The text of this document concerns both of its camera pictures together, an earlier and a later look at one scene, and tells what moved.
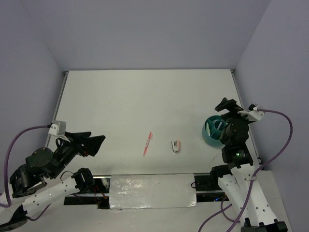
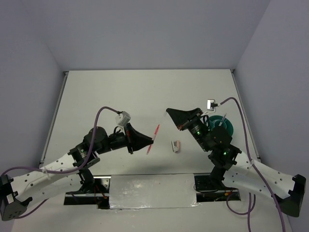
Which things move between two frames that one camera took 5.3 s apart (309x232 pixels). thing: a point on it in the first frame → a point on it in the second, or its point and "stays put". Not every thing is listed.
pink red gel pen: x=147 y=143 → x=153 y=138
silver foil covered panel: x=152 y=191 stays put
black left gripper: x=91 y=145 → x=134 y=139
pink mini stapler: x=175 y=146 stays put
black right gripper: x=230 y=104 → x=182 y=117
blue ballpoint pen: x=222 y=121 stays put
